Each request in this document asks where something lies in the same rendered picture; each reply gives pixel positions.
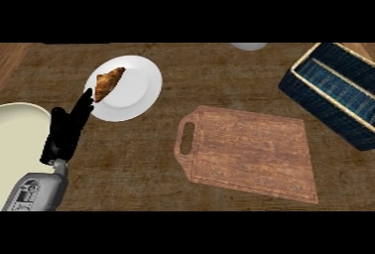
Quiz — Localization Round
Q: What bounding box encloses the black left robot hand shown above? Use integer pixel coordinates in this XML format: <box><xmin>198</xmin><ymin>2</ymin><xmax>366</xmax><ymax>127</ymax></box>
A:
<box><xmin>38</xmin><ymin>87</ymin><xmax>94</xmax><ymax>167</ymax></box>

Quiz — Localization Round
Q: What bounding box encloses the brown wooden cutting board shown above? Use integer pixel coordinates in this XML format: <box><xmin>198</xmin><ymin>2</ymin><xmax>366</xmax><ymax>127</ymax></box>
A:
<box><xmin>172</xmin><ymin>104</ymin><xmax>319</xmax><ymax>205</ymax></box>

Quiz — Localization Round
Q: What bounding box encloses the dark blue wicker basket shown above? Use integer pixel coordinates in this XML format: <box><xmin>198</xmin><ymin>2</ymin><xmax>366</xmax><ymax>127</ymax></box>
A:
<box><xmin>277</xmin><ymin>42</ymin><xmax>375</xmax><ymax>152</ymax></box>

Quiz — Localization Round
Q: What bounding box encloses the cream rounded container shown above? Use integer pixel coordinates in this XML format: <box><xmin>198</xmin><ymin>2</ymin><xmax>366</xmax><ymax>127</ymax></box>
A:
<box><xmin>0</xmin><ymin>101</ymin><xmax>56</xmax><ymax>206</ymax></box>

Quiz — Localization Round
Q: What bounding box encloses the brown croissant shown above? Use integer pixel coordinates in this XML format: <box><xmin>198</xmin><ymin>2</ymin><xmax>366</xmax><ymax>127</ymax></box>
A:
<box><xmin>93</xmin><ymin>66</ymin><xmax>127</xmax><ymax>103</ymax></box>

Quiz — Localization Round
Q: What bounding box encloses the white round plate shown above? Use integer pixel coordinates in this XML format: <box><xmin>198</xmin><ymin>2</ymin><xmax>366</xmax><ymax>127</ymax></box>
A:
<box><xmin>84</xmin><ymin>55</ymin><xmax>164</xmax><ymax>123</ymax></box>

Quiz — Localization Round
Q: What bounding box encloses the white round object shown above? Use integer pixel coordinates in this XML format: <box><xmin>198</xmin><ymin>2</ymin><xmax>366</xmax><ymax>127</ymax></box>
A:
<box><xmin>230</xmin><ymin>42</ymin><xmax>270</xmax><ymax>52</ymax></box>

